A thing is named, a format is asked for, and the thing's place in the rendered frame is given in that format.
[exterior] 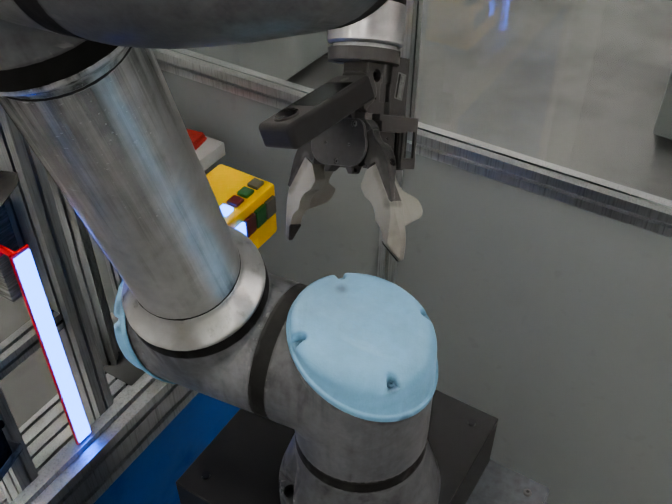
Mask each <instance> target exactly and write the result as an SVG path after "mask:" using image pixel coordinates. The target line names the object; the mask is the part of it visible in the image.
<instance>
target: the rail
mask: <svg viewBox="0 0 672 504"><path fill-rule="evenodd" d="M198 393H199V392H196V391H194V390H191V389H189V388H186V387H183V386H181V385H178V384H171V383H167V382H163V381H160V380H158V379H155V378H153V377H152V376H150V375H148V374H147V373H146V372H145V373H144V374H143V375H142V376H141V377H140V378H139V379H138V380H137V381H136V382H135V383H134V384H133V385H132V386H131V387H130V388H129V389H128V390H127V391H126V392H125V393H124V394H123V395H122V396H121V397H119V398H118V399H117V400H116V401H115V402H114V403H113V404H112V405H111V406H110V407H109V408H108V409H107V410H106V411H105V412H104V413H103V414H102V415H101V416H100V417H99V418H98V419H97V420H96V421H95V422H94V423H93V424H91V425H90V426H89V427H90V430H91V433H90V434H89V435H88V436H87V437H86V438H85V439H84V440H83V441H82V442H81V443H80V444H79V445H77V444H76V442H75V441H74V442H73V443H72V444H71V445H70V446H69V447H68V448H67V449H66V450H65V451H63V452H62V453H61V454H60V455H59V456H58V457H57V458H56V459H55V460H54V461H53V462H52V463H51V464H50V465H49V466H48V467H47V468H46V469H45V470H44V471H43V472H42V473H41V474H40V475H39V476H38V477H37V478H35V479H34V480H33V481H32V482H31V483H30V484H29V485H28V486H27V487H26V488H25V489H24V490H23V491H22V492H21V493H20V494H19V495H18V496H17V497H16V498H15V499H14V500H13V501H12V502H11V503H10V504H94V503H95V502H96V501H97V499H98V498H99V497H100V496H101V495H102V494H103V493H104V492H105V491H106V490H107V489H108V488H109V487H110V486H111V485H112V484H113V483H114V482H115V480H116V479H117V478H118V477H119V476H120V475H121V474H122V473H123V472H124V471H125V470H126V469H127V468H128V467H129V466H130V465H131V464H132V463H133V461H134V460H135V459H136V458H137V457H138V456H139V455H140V454H141V453H142V452H143V451H144V450H145V449H146V448H147V447H148V446H149V445H150V444H151V442H152V441H153V440H154V439H155V438H156V437H157V436H158V435H159V434H160V433H161V432H162V431H163V430H164V429H165V428H166V427H167V426H168V424H169V423H170V422H171V421H172V420H173V419H174V418H175V417H176V416H177V415H178V414H179V413H180V412H181V411H182V410H183V409H184V408H185V407H186V405H187V404H188V403H189V402H190V401H191V400H192V399H193V398H194V397H195V396H196V395H197V394H198Z"/></svg>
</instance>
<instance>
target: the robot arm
mask: <svg viewBox="0 0 672 504"><path fill-rule="evenodd" d="M406 10H407V7H406V0H0V105H1V106H2V107H3V109H4V110H5V112H6V113H7V115H8V116H9V117H10V119H11V120H12V122H13V123H14V125H15V126H16V127H17V129H18V130H19V132H20V133H21V135H22V136H23V137H24V139H25V140H26V142H27V143H28V145H29V146H30V147H31V149H32V150H33V152H34V153H35V155H36V156H37V157H38V159H39V160H40V162H41V163H42V165H43V166H44V168H45V169H46V170H47V172H48V173H49V175H50V176H51V178H52V179H53V180H54V182H55V183H56V185H57V186H58V188H59V189H60V190H61V192H62V193H63V195H64V196H65V198H66V199H67V200H68V202H69V203H70V205H71V206H72V208H73V209H74V210H75V212H76V213H77V215H78V216H79V218H80V219H81V220H82V222H83V223H84V225H85V226H86V228H87V229H88V230H89V232H90V233H91V235H92V236H93V238H94V239H95V241H96V242H97V243H98V245H99V246H100V248H101V249H102V251H103V252H104V253H105V255H106V256H107V258H108V259H109V261H110V262H111V263H112V265H113V266H114V268H115V269H116V271H117V272H118V273H119V275H120V276H121V278H122V282H121V284H120V286H119V289H118V292H117V296H116V300H115V305H114V316H116V317H117V318H119V319H118V321H117V322H116V323H115V324H114V332H115V337H116V340H117V343H118V346H119V348H120V350H121V352H122V353H123V355H124V356H125V357H126V359H127V360H128V361H129V362H130V363H132V364H133V365H134V366H136V367H137V368H139V369H141V370H143V371H145V372H146V373H147V374H148V375H150V376H152V377H153V378H155V379H158V380H160V381H163V382H167V383H171V384H178V385H181V386H183V387H186V388H189V389H191V390H194V391H196V392H199V393H202V394H204V395H207V396H209V397H212V398H215V399H217V400H220V401H222V402H225V403H228V404H230V405H233V406H236V407H238V408H241V409H243V410H246V411H249V412H251V413H254V414H256V415H258V416H261V417H263V418H266V419H269V420H271V421H274V422H276V423H279V424H282V425H284V426H287V427H289V428H292V429H294V430H295V433H294V435H293V437H292V439H291V441H290V443H289V445H288V447H287V449H286V451H285V454H284V456H283V459H282V462H281V466H280V472H279V492H280V501H281V504H438V501H439V494H440V473H439V468H438V464H437V461H436V458H435V456H434V453H433V451H432V449H431V447H430V445H429V442H428V440H427V438H428V431H429V423H430V415H431V407H432V400H433V395H434V393H435V390H436V386H437V381H438V360H437V339H436V334H435V330H434V327H433V324H432V322H431V320H430V319H429V317H428V315H427V314H426V311H425V310H424V308H423V307H422V306H421V304H420V303H419V302H418V301H417V300H416V299H415V298H414V297H413V296H412V295H410V294H409V293H408V292H407V291H405V290H404V289H402V288H401V287H399V286H397V285H396V284H394V283H392V282H390V281H387V280H385V279H382V278H379V277H376V276H372V275H368V274H361V273H345V274H344V276H343V278H340V279H338V278H337V277H336V276H335V275H330V276H326V277H323V278H321V279H318V280H316V281H314V282H313V283H311V284H310V285H308V286H307V285H304V284H301V283H298V282H295V281H292V280H289V279H286V278H283V277H280V276H277V275H274V274H271V273H269V272H268V271H267V269H266V266H265V264H264V262H263V259H262V257H261V254H260V252H259V250H258V249H257V247H256V245H255V244H254V243H253V242H252V241H251V240H250V239H249V238H248V237H247V236H246V235H245V234H243V233H242V232H240V231H239V230H237V229H235V228H233V227H230V226H228V225H227V223H226V221H225V218H224V216H223V214H222V211H221V209H220V207H219V204H218V202H217V200H216V197H215V195H214V193H213V190H212V188H211V186H210V183H209V181H208V179H207V176H206V174H205V172H204V169H203V167H202V165H201V162H200V160H199V158H198V155H197V153H196V151H195V148H194V146H193V144H192V141H191V139H190V137H189V134H188V132H187V130H186V127H185V125H184V123H183V121H182V118H181V116H180V114H179V111H178V109H177V107H176V104H175V102H174V100H173V97H172V95H171V93H170V90H169V88H168V86H167V83H166V81H165V79H164V76H163V74H162V72H161V69H160V67H159V65H158V62H157V60H156V58H155V55H154V53H153V51H152V49H185V48H199V47H213V46H223V45H232V44H242V43H251V42H258V41H265V40H271V39H278V38H284V37H290V36H297V35H303V34H310V33H316V32H322V31H327V30H328V37H327V41H328V42H329V44H331V45H333V46H330V47H328V61H329V62H332V63H337V64H344V70H343V72H344V73H343V74H342V76H336V77H334V78H333V79H331V80H329V81H328V82H326V83H324V84H323V85H321V86H320V87H318V88H316V89H315V90H313V91H311V92H310V93H308V94H307V95H305V96H303V97H302V98H300V99H299V100H297V101H295V102H294V103H292V104H290V105H289V106H287V107H286V108H284V109H282V110H281V111H279V112H277V113H276V114H274V115H273V116H271V117H269V118H268V119H266V120H265V121H263V122H261V123H260V124H259V131H260V134H261V137H262V139H263V142H264V145H265V146H266V147H269V148H283V149H297V152H296V154H295V157H294V161H293V165H292V169H291V174H290V178H289V182H288V186H289V191H288V196H287V208H286V237H287V239H288V240H293V238H294V237H295V235H296V233H297V231H298V230H299V228H300V226H301V221H302V217H303V215H304V213H305V212H306V211H307V210H308V209H311V208H313V207H316V206H319V205H322V204H325V203H326V202H328V201H329V200H330V199H331V198H332V196H333V194H334V192H335V188H334V187H333V186H332V185H331V184H329V179H330V177H331V175H332V174H333V172H334V171H336V170H337V169H338V168H339V167H343V168H346V170H347V173H348V174H359V172H360V170H361V168H362V167H363V168H367V170H366V172H365V175H364V177H363V180H362V183H361V189H362V192H363V194H364V196H365V198H366V199H368V200H369V201H370V203H371V204H372V206H373V208H374V212H375V221H376V223H377V224H378V225H379V227H380V229H381V232H382V240H383V241H382V244H383V245H384V246H385V248H386V249H387V250H388V251H389V253H390V254H391V255H392V256H393V257H394V259H395V260H396V261H397V262H398V261H402V260H403V259H404V252H405V244H406V232H405V226H406V225H408V224H409V223H411V222H413V221H415V220H417V219H419V218H420V217H421V216H422V213H423V210H422V206H421V204H420V202H419V201H418V199H416V198H415V197H413V196H411V195H409V194H408V193H406V192H404V191H403V190H402V189H401V187H400V186H399V184H398V181H397V179H396V170H403V169H414V167H415V155H416V143H417V131H418V119H419V118H410V117H406V116H405V114H406V102H407V89H408V77H409V65H410V59H407V58H402V57H400V53H401V52H400V51H398V49H401V48H402V47H403V46H404V35H405V23H406ZM408 132H413V137H412V149H411V158H406V147H407V134H408Z"/></svg>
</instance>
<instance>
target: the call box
mask: <svg viewBox="0 0 672 504"><path fill-rule="evenodd" d="M206 176H207V179H208V181H209V183H210V186H211V188H212V190H213V193H214V195H215V197H216V200H217V202H218V204H219V207H220V206H221V205H222V204H226V205H228V204H227V200H228V199H229V198H231V197H232V196H233V195H236V196H238V195H237V192H238V191H239V190H240V189H241V188H242V187H244V186H245V187H248V186H247V183H248V182H250V181H251V180H252V179H253V178H257V177H254V176H252V175H249V174H246V173H244V172H241V171H238V170H236V169H233V168H231V167H228V166H225V165H223V164H220V165H218V166H217V167H215V168H214V169H213V170H212V171H210V172H209V173H208V174H207V175H206ZM257 179H259V180H262V179H260V178H257ZM262 181H264V185H263V186H262V187H260V188H259V189H258V190H255V189H253V188H251V189H253V190H254V193H253V194H252V195H251V196H250V197H249V198H248V199H246V198H243V197H241V196H239V197H241V198H243V199H244V202H243V203H242V204H241V205H239V206H238V207H237V208H236V207H233V206H231V205H228V206H231V207H233V212H231V213H230V214H229V215H228V216H227V217H224V218H225V221H226V223H227V225H228V226H230V227H233V228H236V227H237V226H238V225H239V224H240V223H241V222H244V220H245V219H246V218H247V217H248V216H249V215H250V214H252V213H254V211H255V210H256V209H257V208H258V207H259V206H261V205H262V204H264V202H265V201H266V200H267V199H268V198H270V197H271V196H272V195H274V196H275V191H274V185H273V184H272V183H270V182H268V181H265V180H262ZM248 188H250V187H248ZM276 230H277V223H276V213H275V214H274V215H273V216H272V217H270V218H269V219H268V220H267V221H266V222H265V223H264V224H263V225H262V226H261V227H260V228H257V230H256V231H255V232H254V233H253V234H252V235H251V236H250V237H249V239H250V240H251V241H252V242H253V243H254V244H255V245H256V247H257V249H258V248H259V247H260V246H261V245H263V244H264V243H265V242H266V241H267V240H268V239H269V238H270V237H271V236H272V235H273V234H274V233H275V232H276Z"/></svg>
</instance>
